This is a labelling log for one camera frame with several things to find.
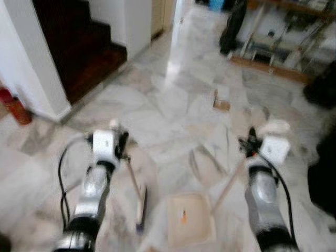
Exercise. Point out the brown cardboard piece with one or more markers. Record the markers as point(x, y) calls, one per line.
point(221, 104)

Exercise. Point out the large black object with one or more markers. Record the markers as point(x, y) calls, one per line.
point(323, 173)

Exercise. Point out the black rounded object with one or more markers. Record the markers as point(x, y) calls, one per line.
point(321, 86)

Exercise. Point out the wooden shelf rack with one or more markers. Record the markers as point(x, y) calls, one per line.
point(283, 47)

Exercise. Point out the dark wooden staircase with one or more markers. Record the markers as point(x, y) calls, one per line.
point(79, 47)

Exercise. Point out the black hanging bag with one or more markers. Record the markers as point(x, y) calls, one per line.
point(233, 26)

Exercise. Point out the red spray can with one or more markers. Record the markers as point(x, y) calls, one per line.
point(17, 107)

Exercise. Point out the beige louvered door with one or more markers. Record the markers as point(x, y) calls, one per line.
point(160, 16)

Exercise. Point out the small blue object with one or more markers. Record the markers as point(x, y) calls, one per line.
point(216, 4)

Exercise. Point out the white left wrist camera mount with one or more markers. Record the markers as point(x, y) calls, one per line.
point(104, 146)

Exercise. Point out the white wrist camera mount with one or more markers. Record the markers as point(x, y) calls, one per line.
point(275, 149)
point(104, 146)

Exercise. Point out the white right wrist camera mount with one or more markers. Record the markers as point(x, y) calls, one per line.
point(275, 149)

